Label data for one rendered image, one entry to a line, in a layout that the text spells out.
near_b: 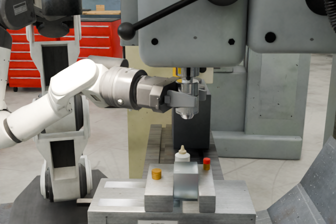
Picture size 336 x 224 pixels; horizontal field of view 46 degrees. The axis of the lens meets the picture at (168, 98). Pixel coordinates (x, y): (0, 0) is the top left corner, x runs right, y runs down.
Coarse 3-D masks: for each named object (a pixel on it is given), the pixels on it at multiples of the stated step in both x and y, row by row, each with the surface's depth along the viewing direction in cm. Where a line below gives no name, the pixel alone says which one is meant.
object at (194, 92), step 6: (180, 90) 79; (186, 90) 78; (192, 90) 78; (198, 90) 80; (198, 96) 80; (198, 102) 81; (180, 108) 80; (186, 108) 79; (192, 108) 79; (198, 108) 81; (186, 114) 79; (192, 114) 80
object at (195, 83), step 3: (177, 81) 79; (180, 81) 79; (183, 81) 79; (192, 81) 79; (195, 81) 79; (198, 81) 80; (177, 84) 79; (180, 84) 78; (183, 84) 78; (186, 84) 78; (189, 84) 78; (192, 84) 78; (195, 84) 78; (198, 84) 79; (180, 87) 78; (183, 87) 78; (186, 87) 78; (189, 87) 78; (192, 87) 78
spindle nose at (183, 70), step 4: (176, 68) 78; (184, 68) 77; (192, 68) 77; (196, 68) 78; (176, 72) 78; (184, 72) 77; (192, 72) 77; (196, 72) 78; (180, 76) 78; (184, 76) 77; (192, 76) 78
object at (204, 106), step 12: (204, 84) 139; (204, 108) 128; (180, 120) 129; (192, 120) 129; (204, 120) 129; (180, 132) 130; (192, 132) 130; (204, 132) 130; (180, 144) 131; (192, 144) 131; (204, 144) 131
